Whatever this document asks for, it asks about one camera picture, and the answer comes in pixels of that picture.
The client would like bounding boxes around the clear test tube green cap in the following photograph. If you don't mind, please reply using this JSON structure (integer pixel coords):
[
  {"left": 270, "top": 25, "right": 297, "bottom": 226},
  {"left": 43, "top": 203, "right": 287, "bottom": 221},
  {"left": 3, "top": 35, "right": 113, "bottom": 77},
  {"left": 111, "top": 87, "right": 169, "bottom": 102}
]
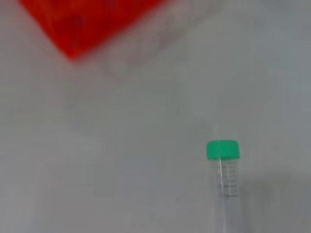
[{"left": 206, "top": 139, "right": 242, "bottom": 233}]

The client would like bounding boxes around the orange-red test tube rack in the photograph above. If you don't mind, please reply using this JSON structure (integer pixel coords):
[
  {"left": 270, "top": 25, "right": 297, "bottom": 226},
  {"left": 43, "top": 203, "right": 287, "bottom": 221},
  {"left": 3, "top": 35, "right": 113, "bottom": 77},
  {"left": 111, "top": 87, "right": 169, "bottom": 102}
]
[{"left": 18, "top": 0, "right": 171, "bottom": 63}]

